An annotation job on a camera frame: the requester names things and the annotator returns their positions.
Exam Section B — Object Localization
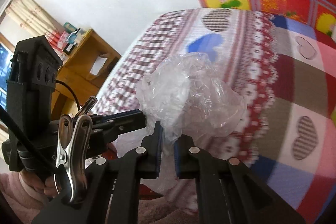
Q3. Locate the clear plastic bag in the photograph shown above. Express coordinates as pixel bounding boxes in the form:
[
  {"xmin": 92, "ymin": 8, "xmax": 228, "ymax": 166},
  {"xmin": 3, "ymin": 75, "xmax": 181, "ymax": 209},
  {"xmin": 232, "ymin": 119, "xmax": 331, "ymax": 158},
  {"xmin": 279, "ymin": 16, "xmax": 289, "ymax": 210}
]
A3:
[{"xmin": 136, "ymin": 52, "xmax": 247, "ymax": 143}]

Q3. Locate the white paper sheet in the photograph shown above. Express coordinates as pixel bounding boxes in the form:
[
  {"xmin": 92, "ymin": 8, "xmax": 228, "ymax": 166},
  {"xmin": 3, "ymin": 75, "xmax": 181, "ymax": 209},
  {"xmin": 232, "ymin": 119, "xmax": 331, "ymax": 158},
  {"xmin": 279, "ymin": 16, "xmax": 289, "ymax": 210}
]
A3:
[{"xmin": 90, "ymin": 56, "xmax": 108, "ymax": 76}]

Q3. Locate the beige curtain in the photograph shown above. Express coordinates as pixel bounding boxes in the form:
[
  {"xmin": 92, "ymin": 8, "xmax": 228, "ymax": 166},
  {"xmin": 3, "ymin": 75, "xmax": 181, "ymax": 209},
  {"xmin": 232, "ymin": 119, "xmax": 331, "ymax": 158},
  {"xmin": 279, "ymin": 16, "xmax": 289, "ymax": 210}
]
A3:
[{"xmin": 5, "ymin": 0, "xmax": 61, "ymax": 40}]

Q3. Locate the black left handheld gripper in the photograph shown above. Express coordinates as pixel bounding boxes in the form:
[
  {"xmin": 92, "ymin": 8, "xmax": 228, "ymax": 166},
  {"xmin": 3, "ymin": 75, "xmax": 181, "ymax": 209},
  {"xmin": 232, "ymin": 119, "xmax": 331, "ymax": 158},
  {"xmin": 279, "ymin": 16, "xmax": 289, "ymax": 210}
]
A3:
[{"xmin": 1, "ymin": 36, "xmax": 146, "ymax": 181}]

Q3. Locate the silver metal spring clamp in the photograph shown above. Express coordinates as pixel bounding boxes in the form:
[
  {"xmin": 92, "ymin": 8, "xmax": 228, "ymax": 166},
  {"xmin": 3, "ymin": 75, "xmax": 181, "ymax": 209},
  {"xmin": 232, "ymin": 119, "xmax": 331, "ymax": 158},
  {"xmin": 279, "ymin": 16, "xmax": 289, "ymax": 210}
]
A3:
[{"xmin": 54, "ymin": 115, "xmax": 93, "ymax": 205}]

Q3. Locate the wooden desk with shelves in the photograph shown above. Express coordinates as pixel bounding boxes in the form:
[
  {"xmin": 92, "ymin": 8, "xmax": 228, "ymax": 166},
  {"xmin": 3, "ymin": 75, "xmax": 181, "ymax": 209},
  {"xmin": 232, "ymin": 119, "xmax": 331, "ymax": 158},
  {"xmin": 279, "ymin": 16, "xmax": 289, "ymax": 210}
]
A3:
[{"xmin": 51, "ymin": 29, "xmax": 121, "ymax": 120}]

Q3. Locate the clutter on desk top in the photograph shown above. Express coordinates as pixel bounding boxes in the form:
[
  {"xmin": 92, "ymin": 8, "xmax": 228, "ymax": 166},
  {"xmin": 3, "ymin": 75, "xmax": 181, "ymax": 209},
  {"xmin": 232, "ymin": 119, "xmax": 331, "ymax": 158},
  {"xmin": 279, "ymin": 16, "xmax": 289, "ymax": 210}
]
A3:
[{"xmin": 44, "ymin": 22, "xmax": 87, "ymax": 58}]

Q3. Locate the patterned heart bed sheet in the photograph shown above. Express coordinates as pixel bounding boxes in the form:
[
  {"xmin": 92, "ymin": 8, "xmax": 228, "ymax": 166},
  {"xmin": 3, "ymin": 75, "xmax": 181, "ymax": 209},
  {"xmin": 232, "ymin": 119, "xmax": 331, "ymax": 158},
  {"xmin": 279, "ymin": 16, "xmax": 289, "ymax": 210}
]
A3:
[{"xmin": 92, "ymin": 8, "xmax": 336, "ymax": 214}]

